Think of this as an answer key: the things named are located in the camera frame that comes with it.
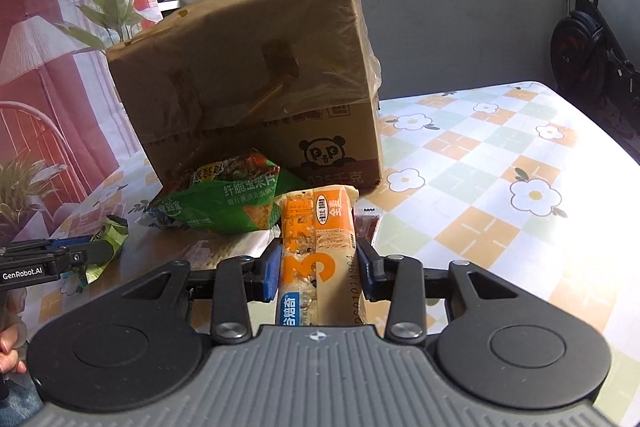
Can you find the brown cardboard box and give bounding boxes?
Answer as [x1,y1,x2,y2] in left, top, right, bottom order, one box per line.
[106,0,385,198]

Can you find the person's left hand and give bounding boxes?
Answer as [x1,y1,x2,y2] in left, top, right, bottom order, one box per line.
[0,324,28,375]

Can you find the black exercise bike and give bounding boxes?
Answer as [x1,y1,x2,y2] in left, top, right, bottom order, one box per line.
[542,0,640,138]

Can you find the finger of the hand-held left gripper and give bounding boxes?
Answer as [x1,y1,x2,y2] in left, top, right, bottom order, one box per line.
[47,241,115,278]
[0,234,93,256]

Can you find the red printed curtain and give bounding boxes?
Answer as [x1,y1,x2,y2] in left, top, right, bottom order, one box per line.
[0,0,166,258]

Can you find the dark red small packet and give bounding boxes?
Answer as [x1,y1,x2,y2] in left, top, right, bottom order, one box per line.
[352,207,383,250]

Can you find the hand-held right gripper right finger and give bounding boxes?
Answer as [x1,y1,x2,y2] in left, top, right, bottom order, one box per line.
[356,238,528,343]

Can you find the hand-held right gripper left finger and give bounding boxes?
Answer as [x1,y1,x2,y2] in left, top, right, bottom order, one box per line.
[117,238,284,344]

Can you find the green chip packet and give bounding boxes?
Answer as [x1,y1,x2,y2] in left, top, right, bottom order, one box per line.
[147,177,283,236]

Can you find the checked floral tablecloth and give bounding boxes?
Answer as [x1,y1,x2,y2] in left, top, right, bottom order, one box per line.
[20,81,640,408]

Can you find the pale green snack packet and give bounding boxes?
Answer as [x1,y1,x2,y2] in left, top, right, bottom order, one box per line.
[75,216,130,285]

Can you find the person's blue jeans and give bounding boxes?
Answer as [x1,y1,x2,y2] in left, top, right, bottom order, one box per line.
[0,374,46,423]

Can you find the orange snack bar packet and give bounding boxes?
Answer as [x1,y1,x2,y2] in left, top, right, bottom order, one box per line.
[274,187,361,327]

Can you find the multicoloured snack packet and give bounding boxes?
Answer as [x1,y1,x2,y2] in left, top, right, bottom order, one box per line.
[170,149,311,198]

